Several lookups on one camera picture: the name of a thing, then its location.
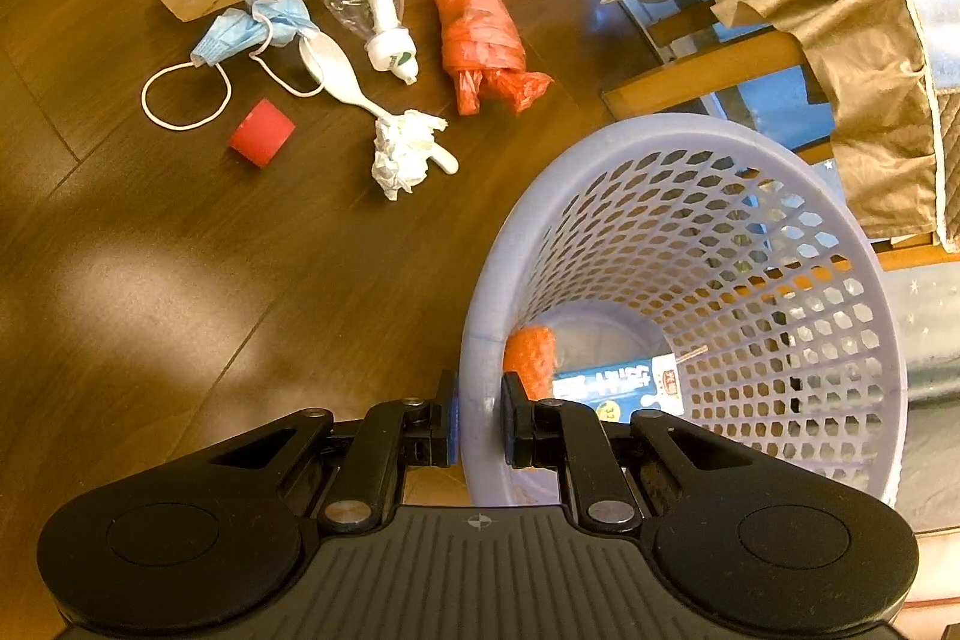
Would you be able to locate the blue face mask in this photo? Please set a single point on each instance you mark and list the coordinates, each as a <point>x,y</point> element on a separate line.
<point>281,18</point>

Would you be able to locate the white plastic spoon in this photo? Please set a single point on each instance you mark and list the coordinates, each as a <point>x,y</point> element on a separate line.
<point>330,70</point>

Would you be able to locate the red bottle cap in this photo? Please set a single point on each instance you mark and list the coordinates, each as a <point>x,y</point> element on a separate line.
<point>262,134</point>

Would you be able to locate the white tissue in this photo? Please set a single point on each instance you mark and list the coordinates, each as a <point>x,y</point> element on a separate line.
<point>401,153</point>

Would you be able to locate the orange mesh wrapper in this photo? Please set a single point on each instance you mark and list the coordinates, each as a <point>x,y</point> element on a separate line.
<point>529,359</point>

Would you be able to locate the lavender plastic mesh basket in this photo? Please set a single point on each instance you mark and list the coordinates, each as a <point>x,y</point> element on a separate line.
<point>487,310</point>

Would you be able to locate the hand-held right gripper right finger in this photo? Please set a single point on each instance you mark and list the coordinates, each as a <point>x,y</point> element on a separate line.
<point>517,430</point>

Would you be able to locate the blue snack box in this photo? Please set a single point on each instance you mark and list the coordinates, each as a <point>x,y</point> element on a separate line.
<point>622,389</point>

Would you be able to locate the tan chair cover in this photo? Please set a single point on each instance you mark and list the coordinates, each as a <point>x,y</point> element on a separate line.
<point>870,85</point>

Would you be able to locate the red plastic bag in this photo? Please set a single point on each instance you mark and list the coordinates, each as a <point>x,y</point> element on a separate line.
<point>480,33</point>

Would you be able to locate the wooden chair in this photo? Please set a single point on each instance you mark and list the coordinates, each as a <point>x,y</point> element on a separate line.
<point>720,63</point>

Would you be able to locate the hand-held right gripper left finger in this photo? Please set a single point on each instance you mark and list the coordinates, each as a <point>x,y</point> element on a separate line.
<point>452,422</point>

